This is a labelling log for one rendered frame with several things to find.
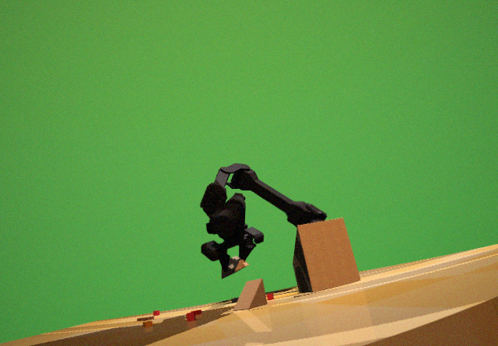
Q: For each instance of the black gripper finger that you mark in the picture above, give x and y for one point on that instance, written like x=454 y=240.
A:
x=245 y=250
x=225 y=262

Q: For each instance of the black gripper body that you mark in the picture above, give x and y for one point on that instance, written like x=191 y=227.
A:
x=242 y=235

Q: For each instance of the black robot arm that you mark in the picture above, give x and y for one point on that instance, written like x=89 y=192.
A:
x=224 y=217

